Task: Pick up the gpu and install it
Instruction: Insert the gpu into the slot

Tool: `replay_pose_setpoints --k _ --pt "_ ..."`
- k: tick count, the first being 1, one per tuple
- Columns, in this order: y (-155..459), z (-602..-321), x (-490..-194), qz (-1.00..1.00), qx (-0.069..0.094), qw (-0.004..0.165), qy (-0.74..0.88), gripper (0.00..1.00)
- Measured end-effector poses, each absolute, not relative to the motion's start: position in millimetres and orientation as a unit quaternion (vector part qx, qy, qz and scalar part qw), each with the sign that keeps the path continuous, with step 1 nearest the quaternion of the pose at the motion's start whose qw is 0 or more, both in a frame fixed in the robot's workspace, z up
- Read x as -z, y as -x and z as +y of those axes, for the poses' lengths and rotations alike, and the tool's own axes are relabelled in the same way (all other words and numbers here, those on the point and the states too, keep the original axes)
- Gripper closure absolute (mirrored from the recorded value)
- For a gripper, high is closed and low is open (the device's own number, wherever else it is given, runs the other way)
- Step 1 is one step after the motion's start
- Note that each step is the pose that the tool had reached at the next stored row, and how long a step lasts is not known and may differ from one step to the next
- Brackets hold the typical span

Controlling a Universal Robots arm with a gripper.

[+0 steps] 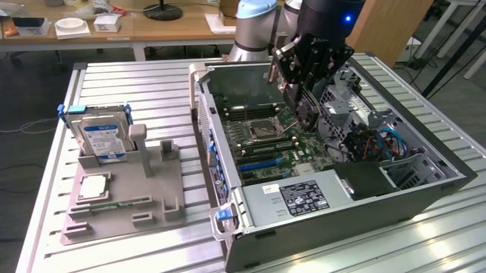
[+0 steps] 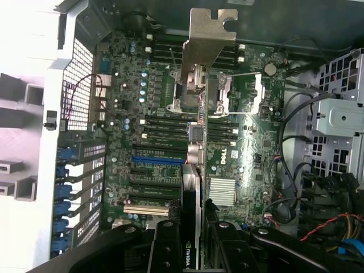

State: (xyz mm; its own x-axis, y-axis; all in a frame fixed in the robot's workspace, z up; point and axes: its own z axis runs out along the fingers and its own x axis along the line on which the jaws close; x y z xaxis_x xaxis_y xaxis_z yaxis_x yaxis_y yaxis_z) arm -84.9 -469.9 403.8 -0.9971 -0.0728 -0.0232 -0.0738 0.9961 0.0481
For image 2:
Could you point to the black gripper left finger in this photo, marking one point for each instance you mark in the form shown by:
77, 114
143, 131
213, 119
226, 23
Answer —
113, 250

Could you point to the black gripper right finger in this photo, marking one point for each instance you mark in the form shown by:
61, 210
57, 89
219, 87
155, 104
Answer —
270, 250

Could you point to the cream expansion slot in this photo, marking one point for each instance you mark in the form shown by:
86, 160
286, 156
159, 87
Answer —
145, 210

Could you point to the silver chipset heatsink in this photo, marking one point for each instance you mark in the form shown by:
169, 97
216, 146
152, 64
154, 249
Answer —
223, 192

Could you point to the blue expansion slot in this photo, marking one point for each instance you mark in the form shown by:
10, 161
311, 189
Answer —
156, 159

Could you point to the green motherboard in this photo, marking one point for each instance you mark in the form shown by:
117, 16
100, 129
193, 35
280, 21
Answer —
256, 148

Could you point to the black open PC case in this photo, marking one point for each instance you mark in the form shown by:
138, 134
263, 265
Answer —
47, 159

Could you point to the metal disk bay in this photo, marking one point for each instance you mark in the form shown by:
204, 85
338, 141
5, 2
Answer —
338, 116

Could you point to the CPU socket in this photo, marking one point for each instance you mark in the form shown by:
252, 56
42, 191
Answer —
177, 96

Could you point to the round coin battery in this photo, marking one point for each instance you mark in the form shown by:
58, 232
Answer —
270, 69

